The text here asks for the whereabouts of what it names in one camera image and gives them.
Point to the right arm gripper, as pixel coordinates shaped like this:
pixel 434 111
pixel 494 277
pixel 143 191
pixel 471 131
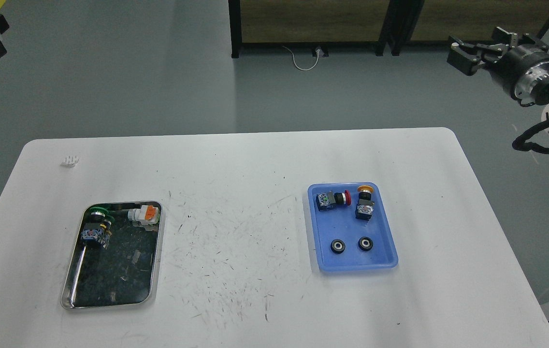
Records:
pixel 522 65

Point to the black gear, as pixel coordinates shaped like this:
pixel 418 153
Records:
pixel 365 243
pixel 337 246

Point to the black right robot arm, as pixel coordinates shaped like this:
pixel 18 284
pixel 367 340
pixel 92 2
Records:
pixel 536 138

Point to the blue plastic tray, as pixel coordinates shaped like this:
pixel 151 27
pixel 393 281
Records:
pixel 340 223

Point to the silver metal tray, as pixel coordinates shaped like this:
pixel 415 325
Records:
pixel 124 274

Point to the wooden cabinet right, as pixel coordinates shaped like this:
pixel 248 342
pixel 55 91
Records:
pixel 432 22

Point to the wooden cabinet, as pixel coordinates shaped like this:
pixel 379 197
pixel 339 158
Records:
pixel 313 23
pixel 432 22

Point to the small white plastic part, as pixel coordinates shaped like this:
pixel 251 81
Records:
pixel 70 161

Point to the wooden cabinet left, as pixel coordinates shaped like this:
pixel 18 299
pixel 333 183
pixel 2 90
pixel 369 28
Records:
pixel 313 23

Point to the white orange connector block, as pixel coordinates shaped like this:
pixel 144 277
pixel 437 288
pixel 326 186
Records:
pixel 145 216

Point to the yellow push button switch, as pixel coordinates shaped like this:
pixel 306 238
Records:
pixel 365 206

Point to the green push button switch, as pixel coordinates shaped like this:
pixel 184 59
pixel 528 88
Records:
pixel 96 229

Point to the red push button switch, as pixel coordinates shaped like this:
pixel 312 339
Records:
pixel 330 200

